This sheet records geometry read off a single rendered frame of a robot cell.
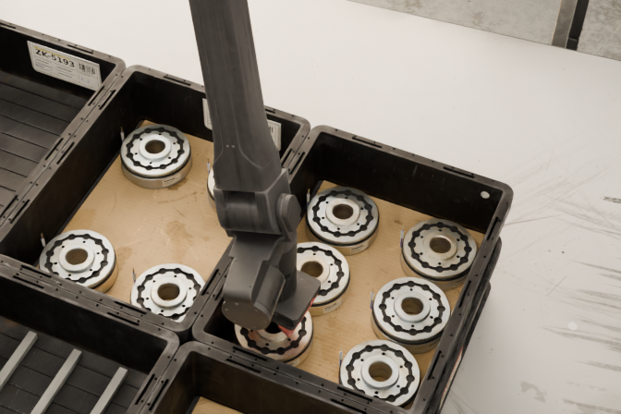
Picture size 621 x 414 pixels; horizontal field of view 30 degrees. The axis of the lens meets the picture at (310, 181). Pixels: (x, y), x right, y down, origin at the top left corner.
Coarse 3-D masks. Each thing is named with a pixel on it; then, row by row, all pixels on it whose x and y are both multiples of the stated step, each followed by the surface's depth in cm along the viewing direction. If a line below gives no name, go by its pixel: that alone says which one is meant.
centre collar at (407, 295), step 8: (400, 296) 153; (408, 296) 153; (416, 296) 153; (424, 296) 153; (400, 304) 152; (424, 304) 152; (400, 312) 152; (424, 312) 152; (408, 320) 151; (416, 320) 151
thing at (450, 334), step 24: (312, 144) 162; (360, 144) 163; (384, 144) 163; (288, 168) 159; (432, 168) 160; (456, 168) 160; (504, 192) 157; (504, 216) 154; (480, 264) 149; (216, 288) 146; (456, 312) 144; (192, 336) 142; (456, 336) 143; (432, 360) 139; (312, 384) 137; (336, 384) 137; (432, 384) 137; (384, 408) 135
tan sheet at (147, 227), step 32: (192, 160) 173; (96, 192) 169; (128, 192) 169; (160, 192) 169; (192, 192) 169; (96, 224) 165; (128, 224) 165; (160, 224) 165; (192, 224) 165; (128, 256) 161; (160, 256) 161; (192, 256) 162; (128, 288) 158
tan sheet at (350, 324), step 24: (384, 216) 167; (408, 216) 167; (384, 240) 164; (480, 240) 164; (360, 264) 161; (384, 264) 161; (360, 288) 158; (456, 288) 159; (336, 312) 156; (360, 312) 156; (408, 312) 156; (336, 336) 153; (360, 336) 153; (312, 360) 151; (336, 360) 151
